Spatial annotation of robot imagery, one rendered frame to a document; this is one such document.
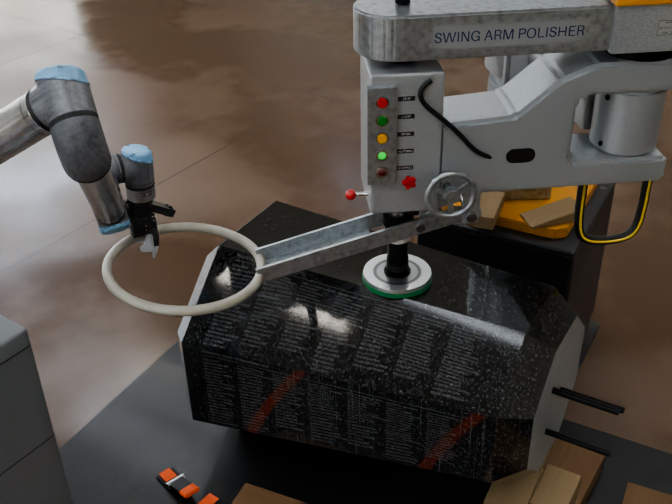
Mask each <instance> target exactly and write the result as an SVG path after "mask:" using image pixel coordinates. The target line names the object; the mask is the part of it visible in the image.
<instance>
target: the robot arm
mask: <svg viewBox="0 0 672 504"><path fill-rule="evenodd" d="M34 81H35V82H36V86H34V87H33V88H31V89H30V90H28V91H27V92H26V94H24V95H23V96H21V97H19V98H18V99H16V100H15V101H13V102H12V103H10V104H8V105H7V106H5V107H4V108H2V109H1V110H0V165H1V164H3V163H4V162H6V161H8V160H9V159H11V158H13V157H14V156H16V155H18V154H19V153H21V152H23V151H24V150H26V149H28V148H29V147H31V146H33V145H34V144H36V143H38V142H39V141H41V140H43V139H44V138H46V137H48V136H49V135H51V137H52V140H53V143H54V146H55V149H56V152H57V154H58V157H59V160H60V162H61V165H62V167H63V169H64V171H65V172H66V174H67V175H68V176H69V177H70V178H71V179H72V180H74V181H76V182H78V183H79V185H80V187H81V189H82V191H83V193H84V195H85V197H86V199H87V201H88V202H89V204H90V206H91V208H92V210H93V213H94V216H95V218H96V220H97V223H98V226H99V227H98V229H99V230H100V232H101V234H103V235H109V234H114V233H118V232H121V231H124V230H126V229H128V228H130V231H131V235H132V236H133V238H137V237H142V236H145V234H147V233H150V231H151V234H147V235H146V236H145V239H142V240H140V241H138V242H144V244H143V245H142V246H141V247H140V251H141V252H152V254H153V258H156V255H157V252H158V248H159V233H158V229H157V221H156V218H155V214H154V213H153V212H155V213H158V214H162V215H164V216H167V217H173V216H174V214H175V212H176V210H174V209H173V207H172V206H171V205H168V204H163V203H160V202H156V201H153V199H154V198H155V196H156V191H155V179H154V167H153V161H154V160H153V157H152V151H151V150H150V148H148V147H147V146H144V145H140V144H129V145H127V146H124V147H123V148H122V149H121V153H117V154H111V153H110V151H109V148H108V145H107V141H106V138H105V135H104V132H103V129H102V125H101V122H100V119H99V116H98V112H97V109H96V106H95V102H94V99H93V96H92V92H91V89H90V83H89V82H88V80H87V77H86V74H85V72H84V71H83V70H82V69H81V68H79V67H76V66H72V65H54V66H49V67H45V68H43V69H41V70H39V71H38V72H36V74H35V79H34ZM121 183H125V190H126V198H127V199H126V200H123V197H122V194H121V190H120V187H119V184H121Z"/></svg>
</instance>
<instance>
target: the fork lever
mask: <svg viewBox="0 0 672 504"><path fill-rule="evenodd" d="M459 195H460V198H459V200H458V201H457V202H461V204H462V205H463V193H460V194H459ZM457 202H456V203H457ZM447 205H448V203H446V202H445V200H444V198H443V195H439V206H438V208H440V207H444V206H447ZM462 205H460V206H457V207H454V209H453V212H455V211H458V210H460V209H461V208H462ZM466 219H467V222H471V223H473V222H474V221H476V220H477V216H476V213H473V212H470V213H469V214H467V215H466ZM461 220H462V216H460V217H457V218H453V219H443V218H439V217H437V216H435V215H433V214H431V215H427V216H424V217H421V218H418V219H414V220H411V221H408V222H405V223H401V224H398V225H395V226H392V227H388V228H385V229H382V230H379V231H375V232H372V233H370V232H369V229H372V228H376V227H379V226H382V225H384V224H383V213H377V214H373V213H369V214H365V215H362V216H359V217H356V218H353V219H349V220H346V221H343V222H340V223H336V224H333V225H330V226H327V227H324V228H320V229H317V230H314V231H311V232H307V233H304V234H301V235H298V236H294V237H291V238H288V239H285V240H282V241H278V242H275V243H272V244H269V245H265V246H262V247H259V248H256V249H255V252H256V255H257V254H262V255H263V256H264V257H265V260H266V265H265V266H262V267H258V268H256V273H257V274H263V275H264V277H265V278H264V281H263V282H266V281H269V280H273V279H276V278H279V277H282V276H286V275H289V274H292V273H295V272H299V271H302V270H305V269H309V268H312V267H315V266H318V265H322V264H325V263H328V262H331V261H335V260H338V259H341V258H344V257H348V256H351V255H354V254H357V253H361V252H364V251H367V250H371V249H374V248H377V247H380V246H384V245H387V244H390V243H393V242H397V241H400V240H403V239H406V238H410V237H413V236H416V235H420V234H423V233H426V232H429V231H433V230H436V229H439V228H442V227H446V226H449V225H452V224H455V223H459V222H462V221H461Z"/></svg>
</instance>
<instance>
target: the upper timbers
mask: <svg viewBox="0 0 672 504"><path fill-rule="evenodd" d="M580 481H581V476H580V475H578V474H575V473H572V472H569V471H567V470H564V469H561V468H558V467H556V466H553V465H550V464H548V465H547V467H546V469H545V470H544V469H542V471H541V473H540V476H539V478H538V481H537V484H536V486H535V489H534V491H533V494H532V496H531V499H530V501H529V502H530V503H532V504H575V501H576V499H577V497H578V492H579V486H580Z"/></svg>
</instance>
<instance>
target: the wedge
mask: <svg viewBox="0 0 672 504"><path fill-rule="evenodd" d="M575 202H576V201H575V200H574V199H573V198H572V197H571V196H570V197H567V198H564V199H561V200H558V201H555V202H552V203H550V204H547V205H544V206H541V207H538V208H535V209H532V210H529V211H527V212H524V213H521V214H520V217H521V218H522V219H523V220H524V221H525V222H526V223H527V224H528V226H529V227H530V228H531V229H536V228H542V227H547V226H553V225H559V224H565V223H571V222H574V210H575Z"/></svg>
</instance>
